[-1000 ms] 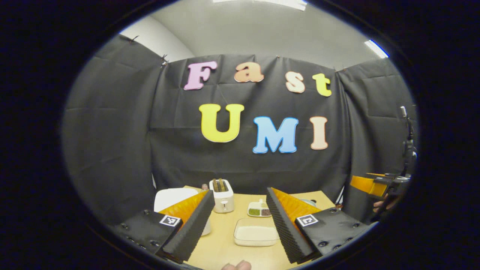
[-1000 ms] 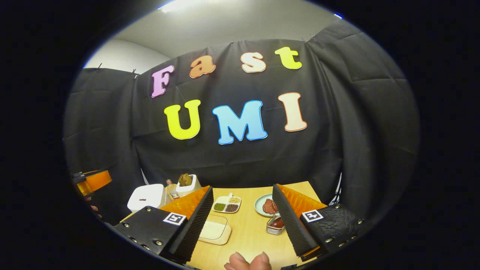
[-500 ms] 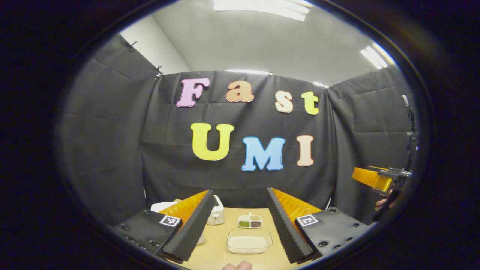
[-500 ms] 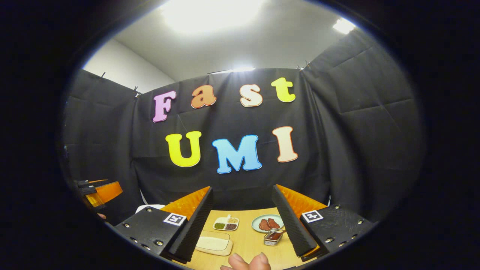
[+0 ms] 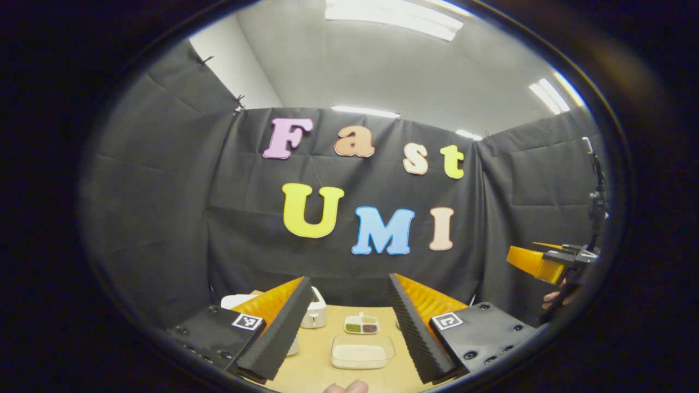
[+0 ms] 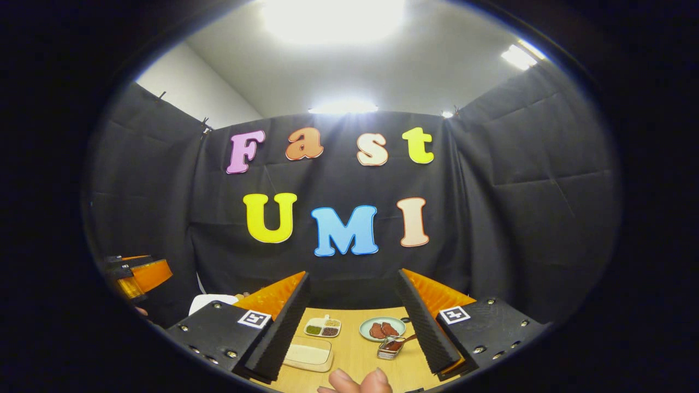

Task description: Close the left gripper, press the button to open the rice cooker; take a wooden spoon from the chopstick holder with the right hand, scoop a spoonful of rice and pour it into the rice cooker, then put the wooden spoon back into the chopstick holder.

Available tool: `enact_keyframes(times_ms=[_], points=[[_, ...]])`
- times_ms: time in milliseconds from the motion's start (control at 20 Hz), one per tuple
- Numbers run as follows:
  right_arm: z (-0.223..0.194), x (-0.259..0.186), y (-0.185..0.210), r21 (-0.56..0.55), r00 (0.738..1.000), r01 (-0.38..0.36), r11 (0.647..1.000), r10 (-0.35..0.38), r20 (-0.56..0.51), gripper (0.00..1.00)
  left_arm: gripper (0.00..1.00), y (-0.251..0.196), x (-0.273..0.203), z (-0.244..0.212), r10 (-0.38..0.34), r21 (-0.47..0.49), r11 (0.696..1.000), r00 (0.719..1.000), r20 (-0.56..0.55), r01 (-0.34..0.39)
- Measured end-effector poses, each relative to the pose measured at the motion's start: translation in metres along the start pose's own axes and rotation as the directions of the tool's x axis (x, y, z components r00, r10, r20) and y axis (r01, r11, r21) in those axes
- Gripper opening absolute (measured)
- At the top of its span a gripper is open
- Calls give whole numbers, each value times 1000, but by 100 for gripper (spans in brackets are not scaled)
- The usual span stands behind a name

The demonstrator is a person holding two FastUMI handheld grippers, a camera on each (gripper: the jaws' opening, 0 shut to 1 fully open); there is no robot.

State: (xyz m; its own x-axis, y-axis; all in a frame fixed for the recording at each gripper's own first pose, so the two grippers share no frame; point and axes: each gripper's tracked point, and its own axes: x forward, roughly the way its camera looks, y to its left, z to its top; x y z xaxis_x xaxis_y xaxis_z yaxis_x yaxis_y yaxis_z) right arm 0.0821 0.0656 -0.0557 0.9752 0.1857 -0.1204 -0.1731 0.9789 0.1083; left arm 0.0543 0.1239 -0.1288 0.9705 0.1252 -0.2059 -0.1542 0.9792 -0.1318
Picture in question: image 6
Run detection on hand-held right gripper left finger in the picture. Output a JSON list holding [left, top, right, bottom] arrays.
[[167, 271, 311, 383]]

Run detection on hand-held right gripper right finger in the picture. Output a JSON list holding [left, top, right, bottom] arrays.
[[394, 269, 550, 382]]

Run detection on brown wooden spoon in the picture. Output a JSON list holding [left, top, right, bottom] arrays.
[[382, 334, 419, 352]]

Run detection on clear tray of rice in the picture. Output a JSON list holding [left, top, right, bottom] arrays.
[[283, 336, 335, 373]]

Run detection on white rice cooker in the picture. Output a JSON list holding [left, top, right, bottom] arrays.
[[188, 294, 240, 317]]

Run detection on white divided grain dish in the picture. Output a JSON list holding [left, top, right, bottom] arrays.
[[304, 315, 343, 338]]

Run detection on pale green plate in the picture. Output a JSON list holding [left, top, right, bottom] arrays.
[[359, 317, 407, 343]]

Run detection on black backdrop cloth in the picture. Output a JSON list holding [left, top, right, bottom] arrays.
[[82, 60, 623, 328]]

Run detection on double ceiling light panel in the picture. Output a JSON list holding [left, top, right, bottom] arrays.
[[501, 39, 547, 71]]

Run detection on large ceiling light panel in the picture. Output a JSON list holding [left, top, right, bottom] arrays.
[[261, 0, 407, 45]]

